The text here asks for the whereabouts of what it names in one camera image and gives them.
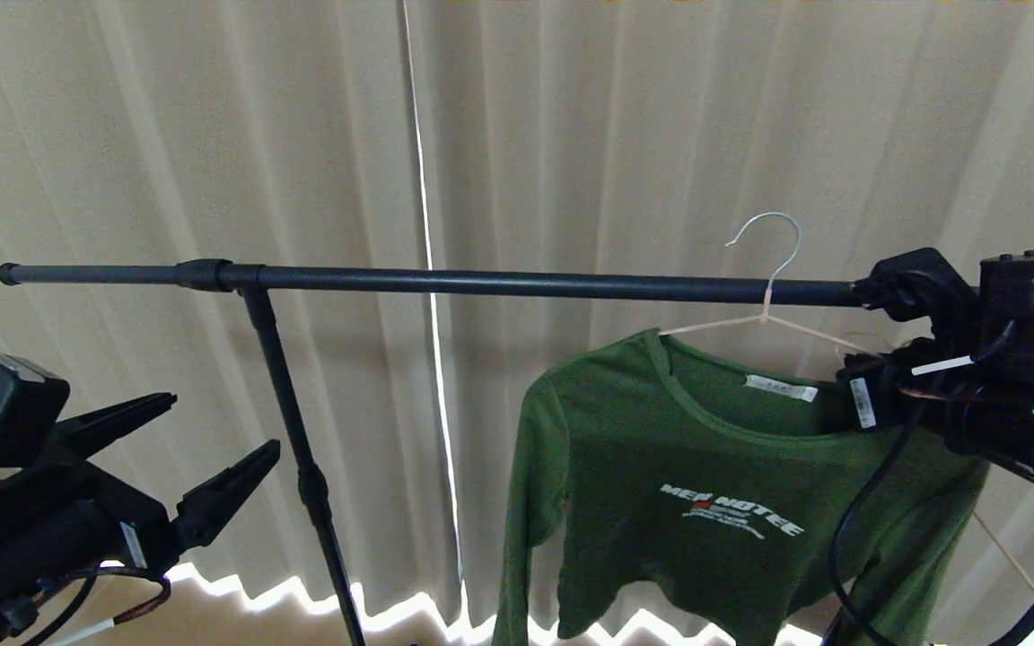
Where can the green long-sleeved shirt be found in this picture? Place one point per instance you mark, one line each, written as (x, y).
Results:
(661, 431)

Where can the black clothes rack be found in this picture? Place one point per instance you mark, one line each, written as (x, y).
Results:
(481, 283)

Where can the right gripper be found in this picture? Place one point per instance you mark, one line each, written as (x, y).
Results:
(1020, 431)

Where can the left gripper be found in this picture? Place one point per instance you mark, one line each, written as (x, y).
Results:
(50, 529)

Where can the pink clothes hanger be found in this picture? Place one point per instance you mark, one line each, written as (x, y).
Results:
(1015, 561)
(766, 301)

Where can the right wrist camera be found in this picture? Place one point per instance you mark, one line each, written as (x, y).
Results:
(916, 283)

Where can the beige curtain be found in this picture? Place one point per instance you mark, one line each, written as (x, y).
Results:
(571, 117)

